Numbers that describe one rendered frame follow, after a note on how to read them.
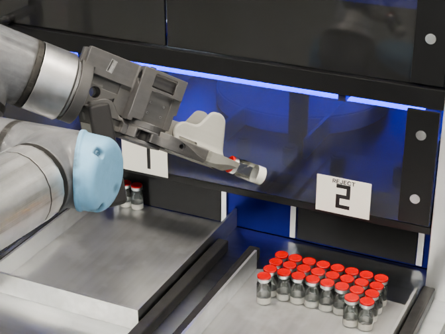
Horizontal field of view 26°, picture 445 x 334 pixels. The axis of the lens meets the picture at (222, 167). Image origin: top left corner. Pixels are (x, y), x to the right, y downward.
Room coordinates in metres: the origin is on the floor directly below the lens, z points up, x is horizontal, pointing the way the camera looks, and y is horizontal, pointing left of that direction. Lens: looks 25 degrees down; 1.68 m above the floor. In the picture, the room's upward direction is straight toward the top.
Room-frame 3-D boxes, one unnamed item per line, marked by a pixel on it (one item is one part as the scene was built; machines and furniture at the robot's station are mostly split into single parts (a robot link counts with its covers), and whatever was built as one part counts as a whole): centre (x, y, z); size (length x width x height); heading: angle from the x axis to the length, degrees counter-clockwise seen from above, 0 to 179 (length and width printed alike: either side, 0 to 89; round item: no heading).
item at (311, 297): (1.20, -0.14, 0.90); 0.18 x 0.02 x 0.05; 65
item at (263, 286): (1.21, -0.06, 0.90); 0.02 x 0.02 x 0.05
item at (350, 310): (1.16, -0.18, 0.90); 0.02 x 0.02 x 0.05
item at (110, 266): (1.35, 0.17, 0.90); 0.34 x 0.26 x 0.04; 155
